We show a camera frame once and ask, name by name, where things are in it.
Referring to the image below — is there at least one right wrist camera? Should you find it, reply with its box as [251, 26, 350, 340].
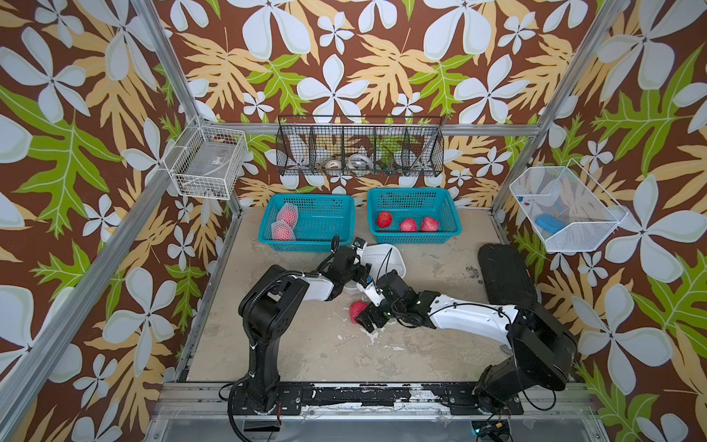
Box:
[358, 282, 385, 307]

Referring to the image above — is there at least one red apple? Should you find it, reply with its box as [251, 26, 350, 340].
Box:
[377, 211, 393, 229]
[400, 218, 418, 233]

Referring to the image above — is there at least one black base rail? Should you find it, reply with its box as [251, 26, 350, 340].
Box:
[264, 382, 523, 416]

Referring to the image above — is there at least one tape roll in wire basket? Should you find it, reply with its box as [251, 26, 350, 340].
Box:
[322, 158, 342, 173]

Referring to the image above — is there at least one black wire wall basket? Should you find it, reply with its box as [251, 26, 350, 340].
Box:
[274, 115, 446, 177]

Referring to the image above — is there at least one left teal plastic basket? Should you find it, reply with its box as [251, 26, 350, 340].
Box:
[258, 193, 355, 252]

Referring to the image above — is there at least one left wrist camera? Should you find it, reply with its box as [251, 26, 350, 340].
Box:
[351, 237, 367, 262]

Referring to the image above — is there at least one white wire basket left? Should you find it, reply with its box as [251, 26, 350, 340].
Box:
[164, 117, 249, 201]

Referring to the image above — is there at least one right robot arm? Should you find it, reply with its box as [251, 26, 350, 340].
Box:
[355, 271, 577, 413]

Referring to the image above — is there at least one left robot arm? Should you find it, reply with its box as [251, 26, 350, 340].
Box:
[236, 239, 370, 413]

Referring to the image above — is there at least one black case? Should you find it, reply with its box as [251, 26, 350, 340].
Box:
[478, 243, 538, 307]

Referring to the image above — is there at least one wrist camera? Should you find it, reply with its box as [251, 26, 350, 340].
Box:
[351, 237, 367, 262]
[358, 282, 385, 307]

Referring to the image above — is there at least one right teal plastic basket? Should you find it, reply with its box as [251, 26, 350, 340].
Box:
[366, 188, 462, 244]

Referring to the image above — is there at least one teal plastic basket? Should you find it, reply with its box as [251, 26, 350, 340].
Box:
[258, 193, 355, 252]
[366, 188, 462, 244]

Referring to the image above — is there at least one white wire basket right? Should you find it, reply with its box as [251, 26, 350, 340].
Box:
[510, 160, 629, 253]

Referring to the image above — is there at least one white wire basket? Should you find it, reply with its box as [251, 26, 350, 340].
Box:
[164, 117, 249, 201]
[510, 160, 629, 253]

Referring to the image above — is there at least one blue object in basket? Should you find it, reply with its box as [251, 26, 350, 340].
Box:
[536, 214, 566, 235]

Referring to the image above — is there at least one silver object in wire basket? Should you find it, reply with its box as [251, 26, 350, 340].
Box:
[347, 154, 374, 172]

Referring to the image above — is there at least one white plastic tub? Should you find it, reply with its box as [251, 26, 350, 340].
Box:
[348, 243, 406, 282]

